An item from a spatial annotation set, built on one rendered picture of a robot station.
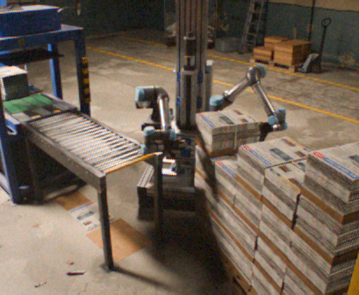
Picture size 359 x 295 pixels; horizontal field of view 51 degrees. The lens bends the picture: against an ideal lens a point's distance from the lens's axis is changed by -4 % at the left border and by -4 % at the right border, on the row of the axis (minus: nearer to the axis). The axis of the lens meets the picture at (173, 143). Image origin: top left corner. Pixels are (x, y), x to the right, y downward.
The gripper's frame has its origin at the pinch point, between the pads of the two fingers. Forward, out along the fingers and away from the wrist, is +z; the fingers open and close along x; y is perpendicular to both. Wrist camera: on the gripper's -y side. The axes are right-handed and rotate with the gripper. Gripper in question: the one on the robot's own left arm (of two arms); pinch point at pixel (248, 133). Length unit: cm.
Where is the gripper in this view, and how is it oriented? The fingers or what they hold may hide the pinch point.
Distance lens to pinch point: 313.5
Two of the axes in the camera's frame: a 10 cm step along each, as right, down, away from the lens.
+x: 3.8, 3.9, -8.4
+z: -9.3, 1.6, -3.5
